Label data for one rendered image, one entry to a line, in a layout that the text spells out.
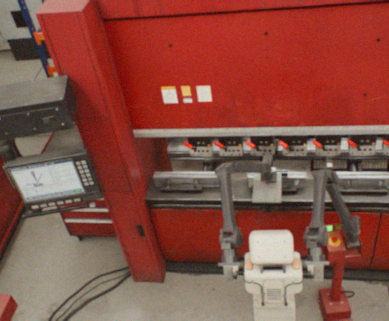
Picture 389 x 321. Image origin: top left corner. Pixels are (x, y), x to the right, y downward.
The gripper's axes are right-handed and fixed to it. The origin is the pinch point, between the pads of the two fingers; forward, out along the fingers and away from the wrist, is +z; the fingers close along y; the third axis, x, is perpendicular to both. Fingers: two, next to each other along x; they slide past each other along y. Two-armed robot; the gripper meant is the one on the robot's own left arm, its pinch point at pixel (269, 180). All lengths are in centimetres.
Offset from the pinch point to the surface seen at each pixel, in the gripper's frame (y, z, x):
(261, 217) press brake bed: 5.8, 25.1, 18.0
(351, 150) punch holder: -50, -15, -15
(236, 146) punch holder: 20.3, -18.9, -16.6
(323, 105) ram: -32, -45, -31
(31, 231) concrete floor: 224, 105, 18
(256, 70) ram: 5, -67, -42
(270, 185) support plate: -0.8, -0.1, 3.3
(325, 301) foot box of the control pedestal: -38, 66, 68
